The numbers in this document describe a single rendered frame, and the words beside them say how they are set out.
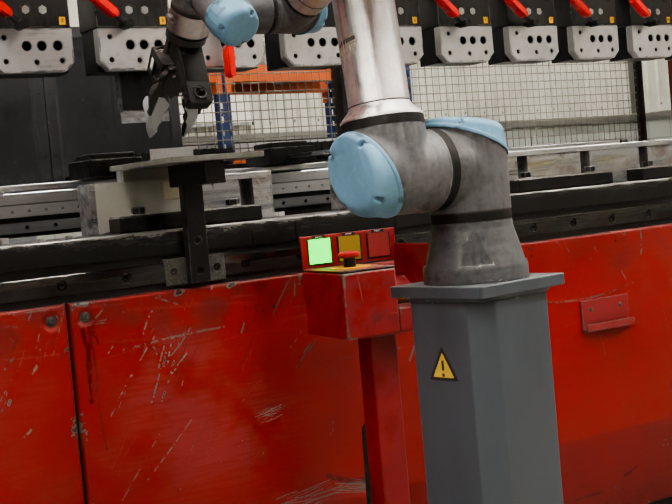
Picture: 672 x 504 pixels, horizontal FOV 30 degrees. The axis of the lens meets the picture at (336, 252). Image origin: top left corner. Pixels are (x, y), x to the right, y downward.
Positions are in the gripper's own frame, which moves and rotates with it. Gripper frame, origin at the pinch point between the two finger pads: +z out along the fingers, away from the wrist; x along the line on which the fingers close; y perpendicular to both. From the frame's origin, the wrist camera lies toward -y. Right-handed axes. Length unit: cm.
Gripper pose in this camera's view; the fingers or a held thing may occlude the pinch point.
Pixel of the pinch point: (169, 133)
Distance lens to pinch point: 229.3
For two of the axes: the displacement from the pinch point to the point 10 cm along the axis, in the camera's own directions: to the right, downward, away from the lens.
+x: -8.6, 0.8, -5.0
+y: -4.3, -6.4, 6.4
